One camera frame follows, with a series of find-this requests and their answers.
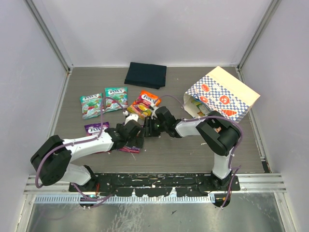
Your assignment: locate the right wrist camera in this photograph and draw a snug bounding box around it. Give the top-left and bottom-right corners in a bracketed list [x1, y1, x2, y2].
[150, 103, 158, 119]

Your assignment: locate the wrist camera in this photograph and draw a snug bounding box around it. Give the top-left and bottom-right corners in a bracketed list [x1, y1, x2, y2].
[123, 111, 139, 125]
[150, 103, 158, 119]

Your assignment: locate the dark folded cloth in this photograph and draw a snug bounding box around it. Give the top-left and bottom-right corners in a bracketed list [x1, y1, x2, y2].
[124, 62, 167, 89]

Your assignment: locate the green tea snack packet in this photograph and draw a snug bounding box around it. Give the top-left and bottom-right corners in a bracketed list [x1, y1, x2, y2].
[191, 99, 210, 116]

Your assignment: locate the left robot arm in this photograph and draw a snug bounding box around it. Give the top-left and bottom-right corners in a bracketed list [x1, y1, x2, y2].
[30, 120, 145, 191]

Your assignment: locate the pink snack packet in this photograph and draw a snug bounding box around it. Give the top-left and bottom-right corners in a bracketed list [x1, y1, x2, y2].
[84, 122, 110, 138]
[118, 146, 140, 154]

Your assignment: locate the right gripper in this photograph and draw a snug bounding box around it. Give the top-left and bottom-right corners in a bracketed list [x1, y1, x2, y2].
[143, 116, 167, 137]

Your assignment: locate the orange snack packet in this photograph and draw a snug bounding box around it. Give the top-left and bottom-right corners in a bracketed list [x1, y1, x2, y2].
[127, 90, 161, 120]

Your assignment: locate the slotted cable duct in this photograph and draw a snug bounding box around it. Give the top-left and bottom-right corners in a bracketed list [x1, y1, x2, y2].
[34, 194, 215, 204]

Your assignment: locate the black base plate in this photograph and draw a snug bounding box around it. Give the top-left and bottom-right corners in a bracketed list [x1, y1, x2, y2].
[78, 173, 240, 197]

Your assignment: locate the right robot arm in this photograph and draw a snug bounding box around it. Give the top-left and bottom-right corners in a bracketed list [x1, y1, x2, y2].
[143, 106, 243, 190]

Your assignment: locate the checkered paper bag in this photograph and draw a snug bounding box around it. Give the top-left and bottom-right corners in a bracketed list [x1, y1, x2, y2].
[183, 66, 260, 123]

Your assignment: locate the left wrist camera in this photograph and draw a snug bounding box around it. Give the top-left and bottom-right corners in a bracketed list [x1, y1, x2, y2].
[123, 111, 139, 125]

